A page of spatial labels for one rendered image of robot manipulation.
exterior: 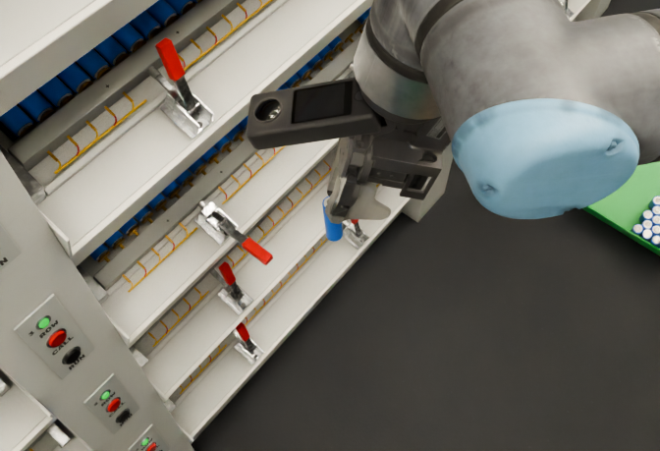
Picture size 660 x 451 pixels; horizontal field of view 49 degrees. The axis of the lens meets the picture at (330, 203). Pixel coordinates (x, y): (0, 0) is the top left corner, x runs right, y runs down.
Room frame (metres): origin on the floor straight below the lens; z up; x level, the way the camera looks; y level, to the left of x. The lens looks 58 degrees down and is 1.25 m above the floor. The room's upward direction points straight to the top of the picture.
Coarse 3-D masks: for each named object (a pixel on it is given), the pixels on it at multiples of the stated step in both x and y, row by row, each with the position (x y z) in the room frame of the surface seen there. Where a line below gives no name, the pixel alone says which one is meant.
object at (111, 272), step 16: (352, 48) 0.65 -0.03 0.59; (336, 64) 0.62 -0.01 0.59; (320, 80) 0.60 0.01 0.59; (240, 144) 0.50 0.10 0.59; (224, 160) 0.48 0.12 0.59; (240, 160) 0.48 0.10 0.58; (208, 176) 0.45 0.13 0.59; (224, 176) 0.46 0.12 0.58; (192, 192) 0.43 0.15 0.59; (208, 192) 0.44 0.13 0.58; (224, 192) 0.45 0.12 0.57; (176, 208) 0.41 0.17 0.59; (192, 208) 0.42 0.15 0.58; (160, 224) 0.39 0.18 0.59; (176, 224) 0.40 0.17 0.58; (144, 240) 0.37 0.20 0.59; (160, 240) 0.38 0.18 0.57; (128, 256) 0.35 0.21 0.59; (96, 272) 0.33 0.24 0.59; (112, 272) 0.34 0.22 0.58
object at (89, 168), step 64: (192, 0) 0.52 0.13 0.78; (256, 0) 0.54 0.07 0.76; (320, 0) 0.56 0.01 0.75; (128, 64) 0.43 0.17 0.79; (192, 64) 0.46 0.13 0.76; (256, 64) 0.48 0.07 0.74; (0, 128) 0.37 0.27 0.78; (64, 128) 0.37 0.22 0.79; (128, 128) 0.39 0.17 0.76; (192, 128) 0.39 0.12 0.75; (64, 192) 0.33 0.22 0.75; (128, 192) 0.34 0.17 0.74
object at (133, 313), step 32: (352, 32) 0.69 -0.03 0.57; (256, 160) 0.50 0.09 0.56; (288, 160) 0.50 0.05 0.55; (256, 192) 0.46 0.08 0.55; (288, 192) 0.49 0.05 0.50; (192, 224) 0.41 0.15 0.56; (160, 256) 0.37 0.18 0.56; (192, 256) 0.38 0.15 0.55; (96, 288) 0.32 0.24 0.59; (128, 288) 0.33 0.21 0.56; (160, 288) 0.34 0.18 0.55; (128, 320) 0.30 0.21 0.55
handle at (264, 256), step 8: (224, 224) 0.40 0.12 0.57; (232, 232) 0.39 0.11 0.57; (240, 232) 0.39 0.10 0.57; (240, 240) 0.39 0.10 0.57; (248, 240) 0.38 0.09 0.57; (248, 248) 0.37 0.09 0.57; (256, 248) 0.37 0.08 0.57; (256, 256) 0.37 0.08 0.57; (264, 256) 0.36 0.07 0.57; (272, 256) 0.37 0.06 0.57; (264, 264) 0.36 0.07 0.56
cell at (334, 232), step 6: (324, 198) 0.40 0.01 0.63; (324, 204) 0.39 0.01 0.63; (324, 210) 0.39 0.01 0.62; (324, 216) 0.39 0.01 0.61; (324, 222) 0.39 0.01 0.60; (330, 222) 0.38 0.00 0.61; (330, 228) 0.38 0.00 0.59; (336, 228) 0.38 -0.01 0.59; (330, 234) 0.38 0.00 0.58; (336, 234) 0.38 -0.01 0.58; (342, 234) 0.39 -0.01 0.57; (330, 240) 0.38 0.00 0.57; (336, 240) 0.38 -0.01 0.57
